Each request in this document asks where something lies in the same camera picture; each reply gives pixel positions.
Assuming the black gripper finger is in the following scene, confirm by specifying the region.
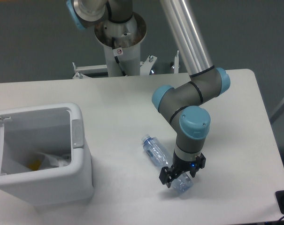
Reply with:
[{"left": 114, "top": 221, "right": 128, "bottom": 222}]
[
  {"left": 189, "top": 153, "right": 206, "bottom": 178},
  {"left": 159, "top": 166, "right": 179, "bottom": 188}
]

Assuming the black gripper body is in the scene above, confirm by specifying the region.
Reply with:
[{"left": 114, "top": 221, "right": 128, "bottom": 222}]
[{"left": 172, "top": 147, "right": 201, "bottom": 177}]

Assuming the clear blue plastic bottle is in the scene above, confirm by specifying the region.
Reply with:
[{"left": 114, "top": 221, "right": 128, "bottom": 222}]
[{"left": 141, "top": 134, "right": 193, "bottom": 195}]

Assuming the white paper carton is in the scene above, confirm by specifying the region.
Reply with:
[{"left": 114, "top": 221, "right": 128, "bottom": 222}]
[{"left": 38, "top": 153, "right": 71, "bottom": 170}]

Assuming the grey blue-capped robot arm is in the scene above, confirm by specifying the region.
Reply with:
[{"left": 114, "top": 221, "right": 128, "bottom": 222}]
[{"left": 66, "top": 0, "right": 230, "bottom": 187}]

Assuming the white open trash can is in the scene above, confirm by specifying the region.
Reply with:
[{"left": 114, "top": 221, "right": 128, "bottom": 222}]
[{"left": 0, "top": 103, "right": 93, "bottom": 205}]

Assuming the yellow trash item in bin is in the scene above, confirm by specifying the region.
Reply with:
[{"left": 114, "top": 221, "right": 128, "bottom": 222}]
[{"left": 28, "top": 159, "right": 43, "bottom": 171}]

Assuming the white metal base frame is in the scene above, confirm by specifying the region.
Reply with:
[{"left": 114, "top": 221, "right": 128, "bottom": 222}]
[{"left": 72, "top": 50, "right": 181, "bottom": 79}]

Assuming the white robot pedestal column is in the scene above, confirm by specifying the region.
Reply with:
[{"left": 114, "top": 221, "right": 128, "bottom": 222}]
[{"left": 94, "top": 12, "right": 147, "bottom": 77}]

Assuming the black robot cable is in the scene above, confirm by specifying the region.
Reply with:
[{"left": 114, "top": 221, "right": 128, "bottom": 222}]
[{"left": 111, "top": 37, "right": 128, "bottom": 77}]

